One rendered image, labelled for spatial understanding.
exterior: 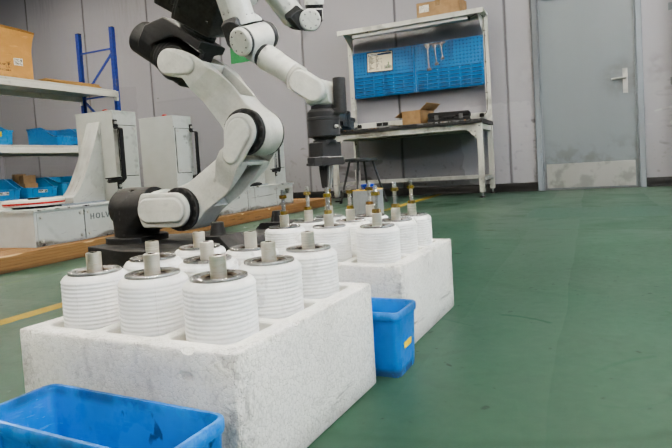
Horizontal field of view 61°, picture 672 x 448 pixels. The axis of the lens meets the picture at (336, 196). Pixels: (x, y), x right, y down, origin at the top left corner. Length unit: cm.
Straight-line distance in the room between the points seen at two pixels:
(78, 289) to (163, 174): 318
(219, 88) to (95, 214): 171
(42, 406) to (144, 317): 17
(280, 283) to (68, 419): 33
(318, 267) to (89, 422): 39
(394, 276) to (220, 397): 55
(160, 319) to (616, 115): 578
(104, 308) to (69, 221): 237
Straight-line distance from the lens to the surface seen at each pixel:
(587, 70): 633
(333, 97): 153
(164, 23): 196
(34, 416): 88
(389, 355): 106
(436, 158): 649
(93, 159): 361
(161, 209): 190
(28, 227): 317
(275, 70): 160
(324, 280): 93
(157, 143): 407
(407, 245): 131
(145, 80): 859
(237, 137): 171
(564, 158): 629
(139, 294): 81
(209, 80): 182
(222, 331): 74
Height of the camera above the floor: 39
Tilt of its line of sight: 3 degrees down
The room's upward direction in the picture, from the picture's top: 4 degrees counter-clockwise
